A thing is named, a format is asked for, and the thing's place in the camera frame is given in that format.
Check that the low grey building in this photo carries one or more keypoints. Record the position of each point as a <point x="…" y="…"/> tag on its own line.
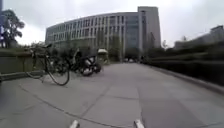
<point x="206" y="36"/>

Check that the row of trees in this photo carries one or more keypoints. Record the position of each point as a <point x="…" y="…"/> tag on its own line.
<point x="115" y="48"/>

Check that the grey paved path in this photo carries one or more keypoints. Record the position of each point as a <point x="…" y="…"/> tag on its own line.
<point x="120" y="96"/>

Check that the tall pine tree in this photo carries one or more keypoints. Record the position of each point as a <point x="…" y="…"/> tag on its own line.
<point x="11" y="26"/>

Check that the white and black scooter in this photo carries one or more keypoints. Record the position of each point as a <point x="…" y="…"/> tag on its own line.
<point x="89" y="66"/>

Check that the grey stone kerb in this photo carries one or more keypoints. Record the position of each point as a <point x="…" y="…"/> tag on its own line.
<point x="200" y="83"/>

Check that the dark green hedge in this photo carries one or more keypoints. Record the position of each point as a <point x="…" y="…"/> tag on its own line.
<point x="196" y="68"/>

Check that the robot's own part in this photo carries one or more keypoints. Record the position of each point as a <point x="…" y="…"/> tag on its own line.
<point x="74" y="124"/>
<point x="138" y="123"/>

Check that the low green hedge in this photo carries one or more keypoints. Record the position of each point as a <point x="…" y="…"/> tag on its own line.
<point x="13" y="65"/>

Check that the large grey building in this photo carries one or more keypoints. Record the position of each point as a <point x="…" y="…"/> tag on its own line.
<point x="106" y="30"/>

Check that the bicycle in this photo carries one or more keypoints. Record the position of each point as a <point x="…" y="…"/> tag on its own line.
<point x="56" y="71"/>

